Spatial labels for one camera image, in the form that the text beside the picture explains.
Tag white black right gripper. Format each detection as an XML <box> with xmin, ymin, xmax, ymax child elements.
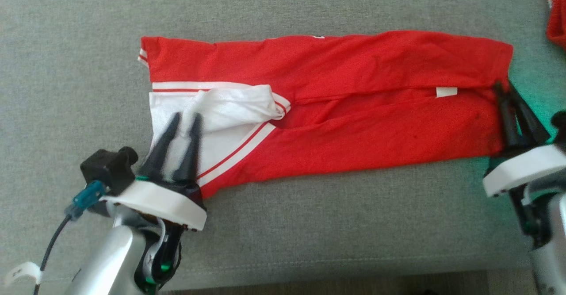
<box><xmin>482</xmin><ymin>80</ymin><xmax>566</xmax><ymax>199</ymax></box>

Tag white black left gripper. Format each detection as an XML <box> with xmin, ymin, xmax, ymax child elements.
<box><xmin>103</xmin><ymin>112</ymin><xmax>208</xmax><ymax>232</ymax></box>

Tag red garment with white band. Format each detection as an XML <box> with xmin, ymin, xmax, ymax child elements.
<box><xmin>546</xmin><ymin>0</ymin><xmax>566</xmax><ymax>50</ymax></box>

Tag red white basketball jersey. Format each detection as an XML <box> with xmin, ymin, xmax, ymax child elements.
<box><xmin>138</xmin><ymin>30</ymin><xmax>515</xmax><ymax>200</ymax></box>

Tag grey fabric sofa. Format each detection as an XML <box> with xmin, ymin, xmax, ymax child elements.
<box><xmin>0</xmin><ymin>0</ymin><xmax>566</xmax><ymax>295</ymax></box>

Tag blue left cable connector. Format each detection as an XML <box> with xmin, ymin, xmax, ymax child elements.
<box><xmin>65</xmin><ymin>180</ymin><xmax>107</xmax><ymax>221</ymax></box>

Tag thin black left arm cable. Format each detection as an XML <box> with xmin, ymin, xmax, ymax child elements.
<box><xmin>32</xmin><ymin>215</ymin><xmax>75</xmax><ymax>295</ymax></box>

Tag white left cable tag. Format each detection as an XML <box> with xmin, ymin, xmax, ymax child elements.
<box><xmin>3</xmin><ymin>261</ymin><xmax>43</xmax><ymax>287</ymax></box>

